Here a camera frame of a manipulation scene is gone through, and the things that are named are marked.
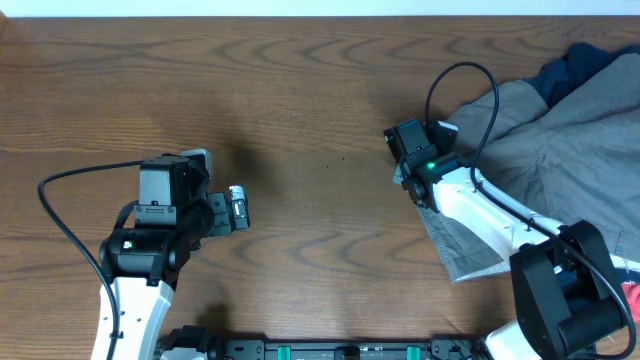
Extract grey shorts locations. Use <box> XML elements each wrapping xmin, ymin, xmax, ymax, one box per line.
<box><xmin>445</xmin><ymin>53</ymin><xmax>639</xmax><ymax>282</ymax></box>

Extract navy blue shirt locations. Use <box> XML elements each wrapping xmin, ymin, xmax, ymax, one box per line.
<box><xmin>525</xmin><ymin>42</ymin><xmax>639</xmax><ymax>108</ymax></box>

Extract red garment with white tag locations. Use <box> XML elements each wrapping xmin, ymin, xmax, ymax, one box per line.
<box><xmin>621</xmin><ymin>282</ymin><xmax>640</xmax><ymax>322</ymax></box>

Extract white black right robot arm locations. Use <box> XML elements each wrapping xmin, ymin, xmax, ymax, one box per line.
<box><xmin>384</xmin><ymin>119</ymin><xmax>637</xmax><ymax>359</ymax></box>

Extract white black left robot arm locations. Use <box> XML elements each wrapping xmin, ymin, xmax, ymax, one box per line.
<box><xmin>91</xmin><ymin>185</ymin><xmax>250</xmax><ymax>359</ymax></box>

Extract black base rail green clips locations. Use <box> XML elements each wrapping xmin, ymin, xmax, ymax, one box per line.
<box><xmin>154</xmin><ymin>324</ymin><xmax>496</xmax><ymax>360</ymax></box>

